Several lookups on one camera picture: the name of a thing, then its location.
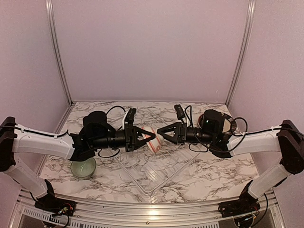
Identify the green bowl with flower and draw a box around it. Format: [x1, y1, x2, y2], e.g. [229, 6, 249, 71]
[71, 158, 96, 179]

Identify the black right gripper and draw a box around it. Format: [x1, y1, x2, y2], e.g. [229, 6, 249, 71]
[158, 121, 215, 144]

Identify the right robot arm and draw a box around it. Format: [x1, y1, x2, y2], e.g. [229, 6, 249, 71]
[157, 106, 304, 213]

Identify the large black rimmed cream plate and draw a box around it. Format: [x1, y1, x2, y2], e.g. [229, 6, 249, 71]
[198, 109, 236, 133]

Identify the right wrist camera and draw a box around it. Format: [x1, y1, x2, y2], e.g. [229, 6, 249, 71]
[174, 104, 186, 120]

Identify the right aluminium frame post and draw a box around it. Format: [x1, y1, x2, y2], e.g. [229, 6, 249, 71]
[225, 0, 256, 107]

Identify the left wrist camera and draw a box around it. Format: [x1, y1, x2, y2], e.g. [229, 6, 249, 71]
[122, 108, 136, 130]

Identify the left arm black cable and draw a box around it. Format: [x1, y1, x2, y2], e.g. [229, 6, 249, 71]
[97, 106, 126, 159]

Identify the aluminium frame post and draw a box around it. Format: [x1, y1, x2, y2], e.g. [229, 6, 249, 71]
[225, 0, 256, 107]
[46, 0, 73, 105]

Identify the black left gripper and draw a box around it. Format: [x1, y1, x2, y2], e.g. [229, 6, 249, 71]
[92, 123, 155, 152]

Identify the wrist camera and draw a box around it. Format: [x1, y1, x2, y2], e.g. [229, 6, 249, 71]
[122, 108, 136, 130]
[174, 104, 186, 120]

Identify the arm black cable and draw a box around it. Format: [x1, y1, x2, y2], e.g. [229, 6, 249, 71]
[97, 106, 126, 159]
[184, 105, 293, 154]

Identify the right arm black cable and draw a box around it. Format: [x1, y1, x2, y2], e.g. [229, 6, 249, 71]
[184, 105, 293, 154]

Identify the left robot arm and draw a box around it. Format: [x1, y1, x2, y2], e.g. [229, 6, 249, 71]
[0, 108, 156, 211]

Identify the white bowl with red pattern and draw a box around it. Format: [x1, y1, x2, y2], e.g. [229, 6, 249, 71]
[142, 126, 164, 153]

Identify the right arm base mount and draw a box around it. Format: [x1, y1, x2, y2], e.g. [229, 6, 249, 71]
[218, 180, 260, 218]

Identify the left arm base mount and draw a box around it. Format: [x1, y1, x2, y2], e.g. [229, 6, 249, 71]
[34, 179, 76, 216]

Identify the front aluminium rail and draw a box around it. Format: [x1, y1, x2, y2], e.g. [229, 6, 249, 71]
[9, 190, 285, 228]

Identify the left aluminium frame post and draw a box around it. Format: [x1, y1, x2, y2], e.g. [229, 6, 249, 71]
[46, 0, 73, 105]

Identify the white wire dish rack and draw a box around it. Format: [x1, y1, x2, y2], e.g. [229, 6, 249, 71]
[114, 106, 198, 196]

